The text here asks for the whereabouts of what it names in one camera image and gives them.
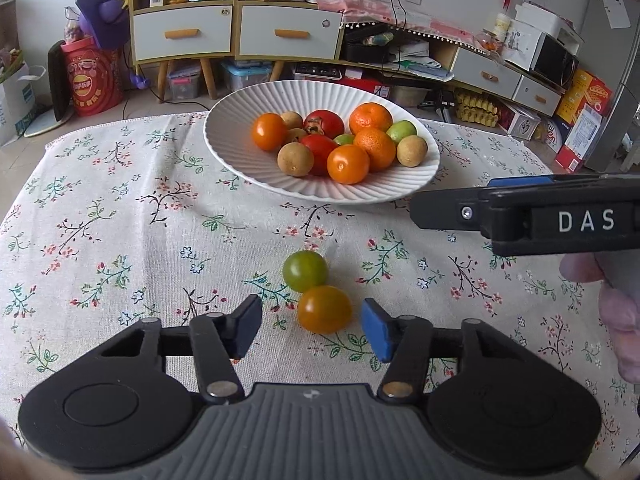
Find right hand pink glove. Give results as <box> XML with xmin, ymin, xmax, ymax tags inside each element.
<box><xmin>560</xmin><ymin>254</ymin><xmax>640</xmax><ymax>385</ymax></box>

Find clear storage bin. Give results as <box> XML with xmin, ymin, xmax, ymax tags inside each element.
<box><xmin>221</xmin><ymin>60</ymin><xmax>272</xmax><ymax>92</ymax></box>

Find floral tablecloth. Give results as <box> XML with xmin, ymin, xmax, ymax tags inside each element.
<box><xmin>1</xmin><ymin>113</ymin><xmax>639</xmax><ymax>477</ymax></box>

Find red box under bench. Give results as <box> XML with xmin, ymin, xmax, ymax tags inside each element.
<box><xmin>338</xmin><ymin>77</ymin><xmax>390</xmax><ymax>99</ymax></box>

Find orange cherry tomato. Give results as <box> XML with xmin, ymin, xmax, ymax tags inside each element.
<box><xmin>252</xmin><ymin>113</ymin><xmax>288</xmax><ymax>152</ymax></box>

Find large orange mandarin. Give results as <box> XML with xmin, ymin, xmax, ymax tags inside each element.
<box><xmin>349</xmin><ymin>102</ymin><xmax>394</xmax><ymax>134</ymax></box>

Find red tomato lower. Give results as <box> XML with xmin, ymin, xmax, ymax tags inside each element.
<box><xmin>300</xmin><ymin>133</ymin><xmax>337</xmax><ymax>177</ymax></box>

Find wooden cabinet with drawers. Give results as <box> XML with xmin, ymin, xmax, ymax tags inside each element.
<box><xmin>129</xmin><ymin>0</ymin><xmax>344</xmax><ymax>102</ymax></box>

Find green tomato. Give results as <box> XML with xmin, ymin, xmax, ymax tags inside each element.
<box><xmin>282</xmin><ymin>250</ymin><xmax>329</xmax><ymax>292</ymax></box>

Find red snack bucket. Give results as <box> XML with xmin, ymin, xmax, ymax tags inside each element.
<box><xmin>61</xmin><ymin>36</ymin><xmax>124</xmax><ymax>117</ymax></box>

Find red tomato top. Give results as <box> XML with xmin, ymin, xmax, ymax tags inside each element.
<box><xmin>303</xmin><ymin>110</ymin><xmax>345</xmax><ymax>139</ymax></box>

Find purple plush toy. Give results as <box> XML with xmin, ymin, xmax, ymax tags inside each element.
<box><xmin>76</xmin><ymin>0</ymin><xmax>130</xmax><ymax>51</ymax></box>

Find red tomato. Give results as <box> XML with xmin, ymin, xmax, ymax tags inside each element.
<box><xmin>300</xmin><ymin>133</ymin><xmax>337</xmax><ymax>177</ymax></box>
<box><xmin>303</xmin><ymin>110</ymin><xmax>345</xmax><ymax>139</ymax></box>

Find orange tomato in plate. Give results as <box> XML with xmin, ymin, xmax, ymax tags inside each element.
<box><xmin>326</xmin><ymin>144</ymin><xmax>370</xmax><ymax>185</ymax></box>

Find brown longan fruit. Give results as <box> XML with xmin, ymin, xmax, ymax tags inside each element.
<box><xmin>396</xmin><ymin>136</ymin><xmax>427</xmax><ymax>168</ymax></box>
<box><xmin>277</xmin><ymin>142</ymin><xmax>314</xmax><ymax>178</ymax></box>

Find small mandarin in plate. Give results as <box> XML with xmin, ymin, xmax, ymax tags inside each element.
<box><xmin>354</xmin><ymin>128</ymin><xmax>396</xmax><ymax>172</ymax></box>

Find green fruit in plate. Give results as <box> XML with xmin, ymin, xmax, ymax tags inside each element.
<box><xmin>333</xmin><ymin>133</ymin><xmax>355</xmax><ymax>145</ymax></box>

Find white paper bag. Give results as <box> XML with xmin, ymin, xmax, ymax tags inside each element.
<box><xmin>0</xmin><ymin>63</ymin><xmax>47</xmax><ymax>146</ymax></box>

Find yellow orange tomato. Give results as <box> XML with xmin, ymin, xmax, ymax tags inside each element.
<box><xmin>297</xmin><ymin>285</ymin><xmax>352</xmax><ymax>335</ymax></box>

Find longan in plate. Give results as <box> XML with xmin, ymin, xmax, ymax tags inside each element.
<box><xmin>280</xmin><ymin>112</ymin><xmax>304</xmax><ymax>130</ymax></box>
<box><xmin>285</xmin><ymin>128</ymin><xmax>307</xmax><ymax>143</ymax></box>

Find white microwave oven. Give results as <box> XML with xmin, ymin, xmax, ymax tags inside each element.
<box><xmin>501</xmin><ymin>20</ymin><xmax>578</xmax><ymax>88</ymax></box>

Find low white drawer cabinet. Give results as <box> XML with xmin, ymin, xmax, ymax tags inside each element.
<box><xmin>430</xmin><ymin>40</ymin><xmax>562</xmax><ymax>117</ymax></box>

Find grey refrigerator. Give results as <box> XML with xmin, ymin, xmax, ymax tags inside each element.
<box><xmin>578</xmin><ymin>0</ymin><xmax>639</xmax><ymax>172</ymax></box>

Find white ribbed plate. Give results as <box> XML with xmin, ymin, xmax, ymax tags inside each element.
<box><xmin>204</xmin><ymin>80</ymin><xmax>440</xmax><ymax>205</ymax></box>

